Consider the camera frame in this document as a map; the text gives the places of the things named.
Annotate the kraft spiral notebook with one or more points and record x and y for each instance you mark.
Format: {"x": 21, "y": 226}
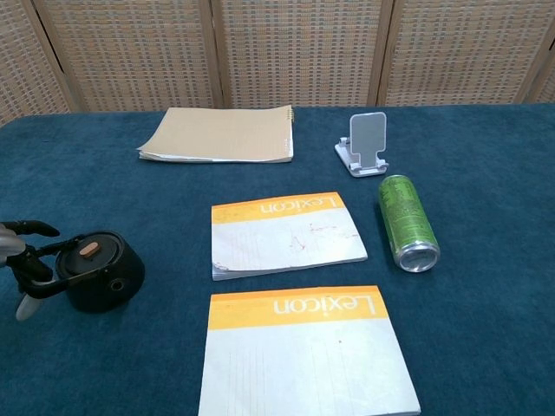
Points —
{"x": 225, "y": 134}

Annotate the woven bamboo folding screen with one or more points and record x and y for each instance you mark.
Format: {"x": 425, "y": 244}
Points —
{"x": 295, "y": 52}

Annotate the blue felt table cloth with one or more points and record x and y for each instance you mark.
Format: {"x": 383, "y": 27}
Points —
{"x": 477, "y": 303}

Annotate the white folding phone stand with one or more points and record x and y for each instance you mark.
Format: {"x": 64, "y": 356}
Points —
{"x": 368, "y": 138}

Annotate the green drink can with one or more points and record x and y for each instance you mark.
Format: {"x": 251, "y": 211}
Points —
{"x": 405, "y": 216}

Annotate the clean orange white Lexicon book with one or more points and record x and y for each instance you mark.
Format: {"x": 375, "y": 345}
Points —
{"x": 303, "y": 359}

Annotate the Lexicon book with red scribbles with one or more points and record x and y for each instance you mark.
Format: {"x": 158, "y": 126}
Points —
{"x": 286, "y": 238}

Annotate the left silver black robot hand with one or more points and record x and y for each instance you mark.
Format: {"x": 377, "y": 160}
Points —
{"x": 11, "y": 245}

